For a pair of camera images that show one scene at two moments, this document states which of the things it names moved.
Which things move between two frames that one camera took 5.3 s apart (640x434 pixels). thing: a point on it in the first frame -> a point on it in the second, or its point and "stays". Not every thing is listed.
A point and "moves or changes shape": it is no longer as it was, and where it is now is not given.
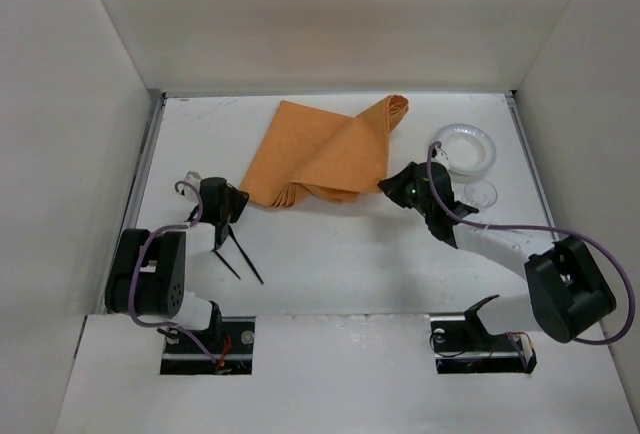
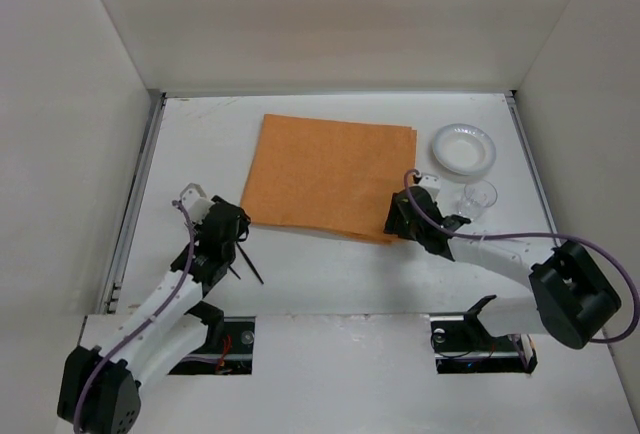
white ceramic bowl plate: x=471 y=151 stays
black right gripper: x=400 y=185 -> x=400 y=216
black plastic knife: x=245 y=255 stays
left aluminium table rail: x=153 y=106 stays
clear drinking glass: x=481 y=193 stays
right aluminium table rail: x=515 y=105 stays
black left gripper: x=221 y=232 -> x=232 y=236
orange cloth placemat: x=314 y=153 moves or changes shape
